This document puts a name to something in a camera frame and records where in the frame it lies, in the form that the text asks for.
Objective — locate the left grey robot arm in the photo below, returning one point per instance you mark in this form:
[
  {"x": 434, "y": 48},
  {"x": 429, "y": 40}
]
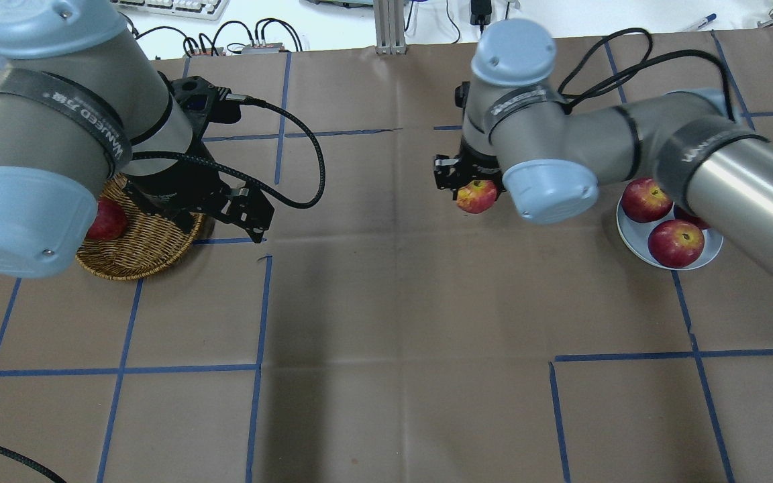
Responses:
[{"x": 80, "y": 103}]

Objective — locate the woven wicker basket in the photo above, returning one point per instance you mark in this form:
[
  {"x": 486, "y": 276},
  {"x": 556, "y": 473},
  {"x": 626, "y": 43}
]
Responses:
[{"x": 150, "y": 244}]

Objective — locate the red apple in basket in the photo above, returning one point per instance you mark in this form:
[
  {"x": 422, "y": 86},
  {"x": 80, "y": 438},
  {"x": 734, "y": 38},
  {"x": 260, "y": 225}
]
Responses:
[{"x": 110, "y": 223}]

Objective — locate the red yellow striped apple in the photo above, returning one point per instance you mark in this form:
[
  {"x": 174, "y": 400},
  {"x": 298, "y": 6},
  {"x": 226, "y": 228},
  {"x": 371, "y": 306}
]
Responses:
[{"x": 477, "y": 196}]

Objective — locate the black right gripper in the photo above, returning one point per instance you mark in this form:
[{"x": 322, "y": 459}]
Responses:
[{"x": 475, "y": 166}]

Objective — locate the white keyboard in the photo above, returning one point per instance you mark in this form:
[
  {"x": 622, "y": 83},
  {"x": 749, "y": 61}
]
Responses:
[{"x": 208, "y": 10}]

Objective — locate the red apple on plate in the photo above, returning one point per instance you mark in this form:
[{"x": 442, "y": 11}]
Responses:
[
  {"x": 686, "y": 216},
  {"x": 676, "y": 243},
  {"x": 643, "y": 201}
]

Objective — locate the red apple on plate left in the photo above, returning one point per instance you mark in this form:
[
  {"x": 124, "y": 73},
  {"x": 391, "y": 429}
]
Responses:
[{"x": 643, "y": 201}]

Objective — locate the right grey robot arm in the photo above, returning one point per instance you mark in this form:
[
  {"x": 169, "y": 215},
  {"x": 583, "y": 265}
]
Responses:
[{"x": 521, "y": 133}]

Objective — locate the red apple on plate front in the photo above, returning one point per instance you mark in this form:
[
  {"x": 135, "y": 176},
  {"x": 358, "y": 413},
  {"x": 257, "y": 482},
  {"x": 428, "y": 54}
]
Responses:
[{"x": 676, "y": 243}]

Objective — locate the aluminium frame post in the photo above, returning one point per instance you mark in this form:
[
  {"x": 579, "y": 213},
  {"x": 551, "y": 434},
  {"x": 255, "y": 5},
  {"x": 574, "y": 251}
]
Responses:
[{"x": 389, "y": 18}]

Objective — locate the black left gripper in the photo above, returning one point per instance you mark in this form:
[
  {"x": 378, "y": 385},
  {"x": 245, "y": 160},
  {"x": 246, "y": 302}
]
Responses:
[{"x": 170, "y": 182}]

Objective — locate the blue white pen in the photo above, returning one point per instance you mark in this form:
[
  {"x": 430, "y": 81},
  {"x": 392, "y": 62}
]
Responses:
[{"x": 700, "y": 23}]

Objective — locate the light blue plate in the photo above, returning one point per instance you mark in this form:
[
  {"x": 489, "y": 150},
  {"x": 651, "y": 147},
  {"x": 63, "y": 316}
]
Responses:
[{"x": 636, "y": 235}]

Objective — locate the black power adapter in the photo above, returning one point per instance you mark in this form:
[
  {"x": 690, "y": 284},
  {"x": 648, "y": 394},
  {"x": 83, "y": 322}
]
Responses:
[{"x": 480, "y": 12}]

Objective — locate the red apple on plate right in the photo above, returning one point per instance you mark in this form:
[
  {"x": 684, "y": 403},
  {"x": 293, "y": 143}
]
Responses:
[{"x": 686, "y": 216}]

